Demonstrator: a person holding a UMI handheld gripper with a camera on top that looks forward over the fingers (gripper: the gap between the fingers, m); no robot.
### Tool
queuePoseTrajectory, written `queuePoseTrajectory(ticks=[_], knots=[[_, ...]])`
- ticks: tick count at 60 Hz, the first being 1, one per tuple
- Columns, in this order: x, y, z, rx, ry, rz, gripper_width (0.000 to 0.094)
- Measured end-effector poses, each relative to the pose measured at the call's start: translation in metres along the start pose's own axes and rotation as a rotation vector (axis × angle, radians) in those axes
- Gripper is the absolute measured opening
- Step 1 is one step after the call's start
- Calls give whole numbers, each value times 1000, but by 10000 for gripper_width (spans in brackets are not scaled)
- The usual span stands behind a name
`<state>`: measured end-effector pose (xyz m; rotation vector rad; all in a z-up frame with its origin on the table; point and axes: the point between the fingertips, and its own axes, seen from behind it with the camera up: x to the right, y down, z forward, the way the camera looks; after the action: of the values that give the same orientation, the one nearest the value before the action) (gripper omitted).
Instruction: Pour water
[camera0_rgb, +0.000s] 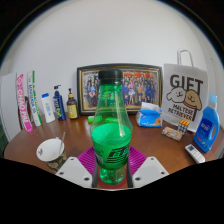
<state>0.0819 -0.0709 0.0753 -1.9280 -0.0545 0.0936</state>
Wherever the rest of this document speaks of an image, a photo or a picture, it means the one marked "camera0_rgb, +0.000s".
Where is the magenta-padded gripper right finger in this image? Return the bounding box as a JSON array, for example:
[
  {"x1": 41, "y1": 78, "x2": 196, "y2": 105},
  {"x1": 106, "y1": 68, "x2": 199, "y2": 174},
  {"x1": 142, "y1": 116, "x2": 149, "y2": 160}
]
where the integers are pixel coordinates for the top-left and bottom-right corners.
[{"x1": 126, "y1": 145, "x2": 170, "y2": 189}]

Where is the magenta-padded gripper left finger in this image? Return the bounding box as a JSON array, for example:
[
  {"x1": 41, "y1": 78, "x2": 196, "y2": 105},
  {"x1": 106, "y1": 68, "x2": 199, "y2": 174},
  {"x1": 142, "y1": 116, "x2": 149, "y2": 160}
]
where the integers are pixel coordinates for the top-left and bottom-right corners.
[{"x1": 54, "y1": 145, "x2": 100, "y2": 189}]

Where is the green plastic drink bottle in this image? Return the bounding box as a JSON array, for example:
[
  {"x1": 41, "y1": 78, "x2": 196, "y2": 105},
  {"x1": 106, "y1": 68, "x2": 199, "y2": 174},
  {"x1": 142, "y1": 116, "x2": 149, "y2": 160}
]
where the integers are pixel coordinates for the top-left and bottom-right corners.
[{"x1": 90, "y1": 68, "x2": 134, "y2": 186}]

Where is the thin stirrer in cup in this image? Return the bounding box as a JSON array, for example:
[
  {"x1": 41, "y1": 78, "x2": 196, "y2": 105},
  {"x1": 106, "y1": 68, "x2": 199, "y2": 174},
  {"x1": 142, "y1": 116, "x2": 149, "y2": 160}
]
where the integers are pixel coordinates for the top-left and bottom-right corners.
[{"x1": 58, "y1": 131, "x2": 67, "y2": 155}]

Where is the black gold floral paper cup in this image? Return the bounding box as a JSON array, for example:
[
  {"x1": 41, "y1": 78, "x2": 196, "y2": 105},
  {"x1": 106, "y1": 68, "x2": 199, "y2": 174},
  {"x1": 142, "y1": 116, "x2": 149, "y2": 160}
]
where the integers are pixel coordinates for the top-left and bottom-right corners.
[{"x1": 35, "y1": 137, "x2": 68, "y2": 173}]

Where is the small floral patterned box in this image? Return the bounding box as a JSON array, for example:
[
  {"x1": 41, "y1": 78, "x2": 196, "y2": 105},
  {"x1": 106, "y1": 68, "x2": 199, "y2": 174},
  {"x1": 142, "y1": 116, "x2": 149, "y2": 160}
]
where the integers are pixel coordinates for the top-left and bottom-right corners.
[{"x1": 161, "y1": 125, "x2": 184, "y2": 142}]

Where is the white remote control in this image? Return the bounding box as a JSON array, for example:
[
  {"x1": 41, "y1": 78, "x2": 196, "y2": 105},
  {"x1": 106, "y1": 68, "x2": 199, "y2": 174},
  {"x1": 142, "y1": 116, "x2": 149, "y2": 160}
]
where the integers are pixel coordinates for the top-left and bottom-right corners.
[{"x1": 184, "y1": 143, "x2": 206, "y2": 164}]

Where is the blue tissue pack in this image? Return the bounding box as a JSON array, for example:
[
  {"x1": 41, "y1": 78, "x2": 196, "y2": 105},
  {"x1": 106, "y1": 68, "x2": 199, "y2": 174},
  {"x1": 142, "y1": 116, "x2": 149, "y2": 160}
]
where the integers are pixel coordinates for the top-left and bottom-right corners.
[{"x1": 135, "y1": 101, "x2": 164, "y2": 128}]

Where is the colourful puzzle cube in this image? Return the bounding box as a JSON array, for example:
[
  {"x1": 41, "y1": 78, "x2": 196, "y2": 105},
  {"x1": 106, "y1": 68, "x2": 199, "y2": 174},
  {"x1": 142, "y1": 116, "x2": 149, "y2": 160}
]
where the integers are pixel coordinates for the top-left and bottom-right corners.
[{"x1": 177, "y1": 119, "x2": 190, "y2": 135}]

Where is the amber pump bottle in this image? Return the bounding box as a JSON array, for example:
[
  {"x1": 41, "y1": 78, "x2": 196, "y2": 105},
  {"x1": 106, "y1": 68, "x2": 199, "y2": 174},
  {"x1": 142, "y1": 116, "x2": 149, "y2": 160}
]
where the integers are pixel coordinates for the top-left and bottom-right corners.
[{"x1": 66, "y1": 87, "x2": 79, "y2": 120}]

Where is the dark blue pump bottle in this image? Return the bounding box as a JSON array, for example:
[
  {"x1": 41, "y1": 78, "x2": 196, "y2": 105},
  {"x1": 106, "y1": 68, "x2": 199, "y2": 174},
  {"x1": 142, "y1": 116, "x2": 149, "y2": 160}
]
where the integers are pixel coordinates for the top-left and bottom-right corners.
[{"x1": 52, "y1": 84, "x2": 67, "y2": 122}]

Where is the white tube with blue cap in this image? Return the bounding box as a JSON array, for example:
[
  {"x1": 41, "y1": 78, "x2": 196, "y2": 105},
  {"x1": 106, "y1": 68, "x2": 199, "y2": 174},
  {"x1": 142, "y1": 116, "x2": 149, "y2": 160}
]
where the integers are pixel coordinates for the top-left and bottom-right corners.
[{"x1": 40, "y1": 92, "x2": 56, "y2": 124}]

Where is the blue detergent bottle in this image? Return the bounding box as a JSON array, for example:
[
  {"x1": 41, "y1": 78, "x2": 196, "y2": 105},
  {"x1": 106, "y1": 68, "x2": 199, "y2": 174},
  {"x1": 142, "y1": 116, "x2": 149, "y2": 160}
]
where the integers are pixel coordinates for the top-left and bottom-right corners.
[{"x1": 193, "y1": 93, "x2": 221, "y2": 154}]

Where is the long green white box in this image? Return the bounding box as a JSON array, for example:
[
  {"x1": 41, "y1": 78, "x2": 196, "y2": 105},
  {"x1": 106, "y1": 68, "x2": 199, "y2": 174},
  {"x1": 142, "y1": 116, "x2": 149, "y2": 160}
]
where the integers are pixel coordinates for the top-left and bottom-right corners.
[{"x1": 27, "y1": 70, "x2": 43, "y2": 128}]

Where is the long pink white box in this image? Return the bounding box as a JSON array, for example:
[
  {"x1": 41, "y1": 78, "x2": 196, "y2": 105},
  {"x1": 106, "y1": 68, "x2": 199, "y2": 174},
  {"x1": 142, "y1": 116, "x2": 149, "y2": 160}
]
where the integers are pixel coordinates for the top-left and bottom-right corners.
[{"x1": 15, "y1": 73, "x2": 34, "y2": 133}]

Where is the white paper gift bag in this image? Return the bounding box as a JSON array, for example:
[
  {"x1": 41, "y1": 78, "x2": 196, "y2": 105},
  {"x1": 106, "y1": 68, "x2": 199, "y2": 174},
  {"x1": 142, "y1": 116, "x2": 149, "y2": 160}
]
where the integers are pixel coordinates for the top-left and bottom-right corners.
[{"x1": 161, "y1": 49, "x2": 209, "y2": 133}]

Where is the framed group photo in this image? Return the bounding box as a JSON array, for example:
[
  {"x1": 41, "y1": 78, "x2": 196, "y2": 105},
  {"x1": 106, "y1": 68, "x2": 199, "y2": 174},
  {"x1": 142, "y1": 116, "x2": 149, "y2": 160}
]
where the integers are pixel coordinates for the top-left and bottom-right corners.
[{"x1": 76, "y1": 63, "x2": 163, "y2": 116}]

